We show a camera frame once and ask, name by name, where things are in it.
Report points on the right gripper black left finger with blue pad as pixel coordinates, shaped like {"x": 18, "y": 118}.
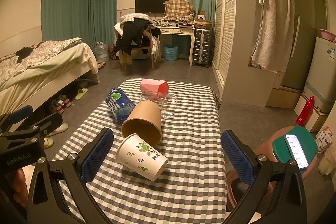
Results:
{"x": 47, "y": 204}

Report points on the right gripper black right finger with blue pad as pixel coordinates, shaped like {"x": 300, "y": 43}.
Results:
{"x": 287, "y": 203}

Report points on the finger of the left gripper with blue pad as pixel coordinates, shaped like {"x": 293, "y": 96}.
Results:
{"x": 15, "y": 115}

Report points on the pink carton box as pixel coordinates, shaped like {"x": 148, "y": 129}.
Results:
{"x": 152, "y": 87}

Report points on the white floral paper cup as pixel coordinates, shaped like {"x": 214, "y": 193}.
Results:
{"x": 139, "y": 156}

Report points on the brown kraft paper cup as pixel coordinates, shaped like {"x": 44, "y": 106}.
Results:
{"x": 144, "y": 120}

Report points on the person's left hand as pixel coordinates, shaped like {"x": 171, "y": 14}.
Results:
{"x": 17, "y": 182}

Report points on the bed with floral bedding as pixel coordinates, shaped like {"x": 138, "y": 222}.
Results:
{"x": 26, "y": 71}

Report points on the sneaker under bed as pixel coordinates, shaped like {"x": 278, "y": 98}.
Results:
{"x": 59, "y": 104}

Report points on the lit smartphone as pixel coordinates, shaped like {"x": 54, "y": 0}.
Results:
{"x": 296, "y": 151}

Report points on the light green slipper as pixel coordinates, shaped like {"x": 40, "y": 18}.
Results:
{"x": 81, "y": 93}

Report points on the red water bottle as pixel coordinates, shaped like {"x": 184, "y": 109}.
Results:
{"x": 305, "y": 112}

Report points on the checkered tablecloth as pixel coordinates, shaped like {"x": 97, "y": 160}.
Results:
{"x": 192, "y": 187}

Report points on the large water jug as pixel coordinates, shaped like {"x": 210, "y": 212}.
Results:
{"x": 101, "y": 52}

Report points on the cardboard box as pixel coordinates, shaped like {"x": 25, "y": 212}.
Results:
{"x": 283, "y": 97}

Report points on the teal curtain left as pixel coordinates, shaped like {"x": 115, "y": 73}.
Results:
{"x": 91, "y": 20}

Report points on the white mini fridge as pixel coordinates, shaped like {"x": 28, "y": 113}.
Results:
{"x": 320, "y": 81}

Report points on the clear plastic container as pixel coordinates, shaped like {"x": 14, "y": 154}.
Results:
{"x": 167, "y": 102}

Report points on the wooden chair with clothes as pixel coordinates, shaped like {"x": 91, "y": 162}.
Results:
{"x": 136, "y": 31}

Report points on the hanging white towel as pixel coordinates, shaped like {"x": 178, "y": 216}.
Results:
{"x": 274, "y": 40}

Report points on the blue laundry basket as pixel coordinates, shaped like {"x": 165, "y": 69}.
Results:
{"x": 170, "y": 52}

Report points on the white desk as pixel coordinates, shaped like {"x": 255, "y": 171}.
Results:
{"x": 184, "y": 32}

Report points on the pink basin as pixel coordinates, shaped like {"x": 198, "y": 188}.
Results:
{"x": 327, "y": 35}

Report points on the black television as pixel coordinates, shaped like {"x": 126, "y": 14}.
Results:
{"x": 150, "y": 6}

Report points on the dark suitcase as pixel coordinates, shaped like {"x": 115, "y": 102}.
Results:
{"x": 203, "y": 47}

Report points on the plaid blanket pile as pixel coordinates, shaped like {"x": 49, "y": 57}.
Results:
{"x": 179, "y": 10}

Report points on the white louvered wardrobe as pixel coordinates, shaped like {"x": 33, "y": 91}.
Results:
{"x": 235, "y": 25}

